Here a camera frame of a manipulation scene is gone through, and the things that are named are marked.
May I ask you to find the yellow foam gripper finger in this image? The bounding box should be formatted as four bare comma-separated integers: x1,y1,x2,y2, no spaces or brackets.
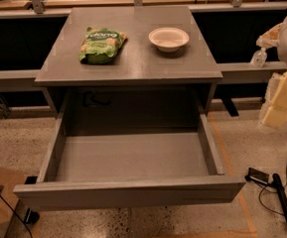
261,71,287,128

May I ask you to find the green rice chip bag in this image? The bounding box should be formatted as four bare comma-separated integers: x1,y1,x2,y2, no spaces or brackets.
78,27,127,64

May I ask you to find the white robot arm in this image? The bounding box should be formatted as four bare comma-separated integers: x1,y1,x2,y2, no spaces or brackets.
256,16,287,128

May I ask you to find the grey cabinet with top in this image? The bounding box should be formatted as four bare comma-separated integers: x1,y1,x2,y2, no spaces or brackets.
36,7,222,140

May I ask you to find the open grey top drawer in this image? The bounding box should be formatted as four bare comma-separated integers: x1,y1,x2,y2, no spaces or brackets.
14,114,245,211

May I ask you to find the clear hand sanitizer bottle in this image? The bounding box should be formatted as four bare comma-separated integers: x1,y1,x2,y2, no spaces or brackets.
250,48,267,68

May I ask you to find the black power strip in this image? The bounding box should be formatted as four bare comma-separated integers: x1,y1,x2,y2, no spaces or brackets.
245,168,287,224

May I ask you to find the white paper bowl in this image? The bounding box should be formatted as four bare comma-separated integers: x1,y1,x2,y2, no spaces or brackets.
149,27,190,53

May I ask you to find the black cabinet caster wheel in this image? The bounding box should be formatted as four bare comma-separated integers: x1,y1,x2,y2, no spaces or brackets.
24,209,40,224

